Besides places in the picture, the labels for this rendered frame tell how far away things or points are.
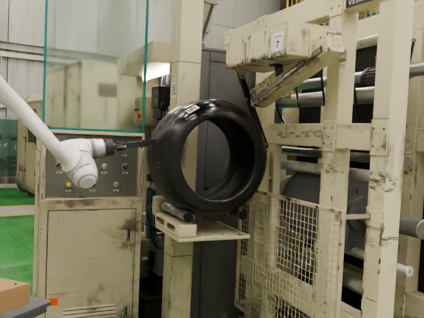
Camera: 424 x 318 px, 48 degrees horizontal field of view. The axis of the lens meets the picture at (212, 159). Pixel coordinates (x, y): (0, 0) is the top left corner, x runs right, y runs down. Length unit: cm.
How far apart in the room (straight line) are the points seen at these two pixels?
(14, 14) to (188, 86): 932
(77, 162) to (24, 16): 988
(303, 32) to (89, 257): 162
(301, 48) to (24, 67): 978
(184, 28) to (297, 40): 70
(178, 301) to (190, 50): 135
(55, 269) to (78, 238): 20
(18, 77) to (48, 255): 900
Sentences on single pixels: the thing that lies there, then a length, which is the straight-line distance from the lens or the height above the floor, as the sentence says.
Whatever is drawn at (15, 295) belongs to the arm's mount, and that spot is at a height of 70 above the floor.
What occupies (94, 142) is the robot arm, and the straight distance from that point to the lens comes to 213.
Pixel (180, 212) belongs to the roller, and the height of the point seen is 91.
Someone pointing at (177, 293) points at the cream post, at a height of 42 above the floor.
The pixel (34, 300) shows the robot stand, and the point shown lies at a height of 65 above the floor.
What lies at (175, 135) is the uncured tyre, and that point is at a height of 127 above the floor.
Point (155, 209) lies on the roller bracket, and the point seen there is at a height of 88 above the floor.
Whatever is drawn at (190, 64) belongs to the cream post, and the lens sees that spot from 259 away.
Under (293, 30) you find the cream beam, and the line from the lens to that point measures 216.
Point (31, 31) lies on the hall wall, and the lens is 1171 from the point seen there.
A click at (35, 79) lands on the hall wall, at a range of 1159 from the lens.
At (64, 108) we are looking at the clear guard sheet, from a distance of 269.
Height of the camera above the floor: 128
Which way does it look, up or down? 3 degrees down
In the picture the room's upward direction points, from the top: 3 degrees clockwise
